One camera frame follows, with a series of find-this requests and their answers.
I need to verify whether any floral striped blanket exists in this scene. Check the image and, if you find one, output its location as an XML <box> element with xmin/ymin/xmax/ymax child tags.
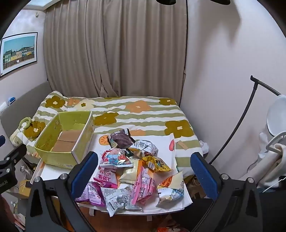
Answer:
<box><xmin>10</xmin><ymin>90</ymin><xmax>204</xmax><ymax>179</ymax></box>

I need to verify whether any green cardboard box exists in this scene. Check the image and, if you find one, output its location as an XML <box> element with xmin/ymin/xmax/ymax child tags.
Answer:
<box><xmin>33</xmin><ymin>111</ymin><xmax>94</xmax><ymax>168</ymax></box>

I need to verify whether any pink white snack packet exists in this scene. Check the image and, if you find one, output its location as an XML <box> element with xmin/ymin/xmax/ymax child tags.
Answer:
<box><xmin>93</xmin><ymin>166</ymin><xmax>119</xmax><ymax>189</ymax></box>

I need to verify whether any white orange snack packet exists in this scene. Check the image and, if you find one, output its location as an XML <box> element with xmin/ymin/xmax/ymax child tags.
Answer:
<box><xmin>156</xmin><ymin>171</ymin><xmax>185</xmax><ymax>208</ymax></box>

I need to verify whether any white fruit print table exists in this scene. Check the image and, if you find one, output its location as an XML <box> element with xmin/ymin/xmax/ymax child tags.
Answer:
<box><xmin>30</xmin><ymin>133</ymin><xmax>193</xmax><ymax>222</ymax></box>

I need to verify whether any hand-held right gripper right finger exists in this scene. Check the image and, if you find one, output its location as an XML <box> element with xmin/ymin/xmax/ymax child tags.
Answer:
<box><xmin>190</xmin><ymin>152</ymin><xmax>264</xmax><ymax>232</ymax></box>

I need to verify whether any dark purple snack packet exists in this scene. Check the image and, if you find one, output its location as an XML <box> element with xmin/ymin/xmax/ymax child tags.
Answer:
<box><xmin>108</xmin><ymin>129</ymin><xmax>136</xmax><ymax>149</ymax></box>

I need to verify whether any wall poster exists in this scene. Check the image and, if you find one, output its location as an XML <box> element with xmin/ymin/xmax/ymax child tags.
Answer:
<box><xmin>0</xmin><ymin>32</ymin><xmax>38</xmax><ymax>77</ymax></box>

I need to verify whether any silver white snack packet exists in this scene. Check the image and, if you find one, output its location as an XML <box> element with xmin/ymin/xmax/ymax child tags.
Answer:
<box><xmin>100</xmin><ymin>185</ymin><xmax>143</xmax><ymax>217</ymax></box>

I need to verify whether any white cloth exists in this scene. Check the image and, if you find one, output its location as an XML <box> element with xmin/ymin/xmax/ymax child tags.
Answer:
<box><xmin>258</xmin><ymin>132</ymin><xmax>286</xmax><ymax>181</ymax></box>

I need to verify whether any yellow snack packet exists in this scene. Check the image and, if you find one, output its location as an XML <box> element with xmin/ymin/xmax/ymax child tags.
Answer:
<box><xmin>142</xmin><ymin>156</ymin><xmax>174</xmax><ymax>173</ymax></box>

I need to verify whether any brown cardboard box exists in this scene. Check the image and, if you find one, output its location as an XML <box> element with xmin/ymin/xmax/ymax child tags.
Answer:
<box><xmin>18</xmin><ymin>180</ymin><xmax>32</xmax><ymax>198</ymax></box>

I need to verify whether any cream plush toy green ring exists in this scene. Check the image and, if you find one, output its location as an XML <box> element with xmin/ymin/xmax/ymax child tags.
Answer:
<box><xmin>10</xmin><ymin>117</ymin><xmax>32</xmax><ymax>146</ymax></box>

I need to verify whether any cream orange snack packet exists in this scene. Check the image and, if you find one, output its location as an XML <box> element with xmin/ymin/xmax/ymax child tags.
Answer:
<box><xmin>118</xmin><ymin>159</ymin><xmax>143</xmax><ymax>185</ymax></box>

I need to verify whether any silver red snack packet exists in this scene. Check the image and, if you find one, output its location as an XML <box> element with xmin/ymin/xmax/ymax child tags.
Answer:
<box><xmin>128</xmin><ymin>140</ymin><xmax>159</xmax><ymax>158</ymax></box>

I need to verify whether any brown paper bag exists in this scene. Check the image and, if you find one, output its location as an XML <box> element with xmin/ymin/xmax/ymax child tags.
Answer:
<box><xmin>186</xmin><ymin>175</ymin><xmax>207</xmax><ymax>199</ymax></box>

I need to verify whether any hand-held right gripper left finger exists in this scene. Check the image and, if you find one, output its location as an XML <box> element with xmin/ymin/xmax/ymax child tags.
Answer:
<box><xmin>26</xmin><ymin>151</ymin><xmax>99</xmax><ymax>232</ymax></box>

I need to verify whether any black floor lamp pole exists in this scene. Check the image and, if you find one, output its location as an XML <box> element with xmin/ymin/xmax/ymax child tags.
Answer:
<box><xmin>209</xmin><ymin>75</ymin><xmax>282</xmax><ymax>165</ymax></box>

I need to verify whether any brown paper tag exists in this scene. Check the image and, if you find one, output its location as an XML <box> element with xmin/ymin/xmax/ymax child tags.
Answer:
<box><xmin>175</xmin><ymin>141</ymin><xmax>190</xmax><ymax>151</ymax></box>

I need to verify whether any red white cartoon snack packet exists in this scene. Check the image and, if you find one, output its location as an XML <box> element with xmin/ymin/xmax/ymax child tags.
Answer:
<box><xmin>99</xmin><ymin>148</ymin><xmax>133</xmax><ymax>168</ymax></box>

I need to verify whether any grey padded headboard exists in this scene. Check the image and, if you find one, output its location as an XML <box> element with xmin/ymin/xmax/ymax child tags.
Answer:
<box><xmin>0</xmin><ymin>81</ymin><xmax>52</xmax><ymax>139</ymax></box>

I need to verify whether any white round lamp head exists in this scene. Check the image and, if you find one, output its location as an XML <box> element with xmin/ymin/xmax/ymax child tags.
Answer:
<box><xmin>267</xmin><ymin>95</ymin><xmax>286</xmax><ymax>136</ymax></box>

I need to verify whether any purple pink snack packet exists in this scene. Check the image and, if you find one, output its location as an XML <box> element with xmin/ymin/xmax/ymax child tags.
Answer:
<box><xmin>75</xmin><ymin>181</ymin><xmax>106</xmax><ymax>207</ymax></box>

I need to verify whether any beige curtain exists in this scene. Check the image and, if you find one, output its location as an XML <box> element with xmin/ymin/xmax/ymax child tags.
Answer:
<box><xmin>43</xmin><ymin>0</ymin><xmax>188</xmax><ymax>99</ymax></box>

